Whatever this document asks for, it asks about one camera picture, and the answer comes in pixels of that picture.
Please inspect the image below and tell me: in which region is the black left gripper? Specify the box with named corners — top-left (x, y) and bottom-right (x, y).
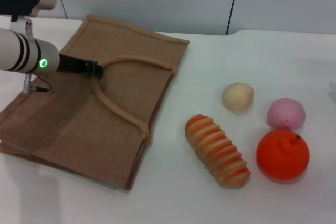
top-left (56, 53), bottom-right (105, 78)

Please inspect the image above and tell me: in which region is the brown jute handbag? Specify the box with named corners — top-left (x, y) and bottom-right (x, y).
top-left (0, 14), bottom-right (191, 190)

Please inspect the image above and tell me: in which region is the orange fruit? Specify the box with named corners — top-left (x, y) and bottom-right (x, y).
top-left (256, 128), bottom-right (311, 182)

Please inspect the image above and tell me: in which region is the beige round bun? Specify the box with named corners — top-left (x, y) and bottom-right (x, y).
top-left (221, 82), bottom-right (255, 111)

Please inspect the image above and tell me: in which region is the orange striped bread roll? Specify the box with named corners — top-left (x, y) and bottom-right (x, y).
top-left (184, 114), bottom-right (251, 189)

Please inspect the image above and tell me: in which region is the thin dark vertical pole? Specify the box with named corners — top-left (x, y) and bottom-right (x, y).
top-left (225, 0), bottom-right (242, 36)

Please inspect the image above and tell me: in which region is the pink peach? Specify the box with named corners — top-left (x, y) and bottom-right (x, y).
top-left (267, 98), bottom-right (307, 131)

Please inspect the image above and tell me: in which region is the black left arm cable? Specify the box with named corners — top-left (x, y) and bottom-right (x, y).
top-left (23, 73), bottom-right (53, 94)

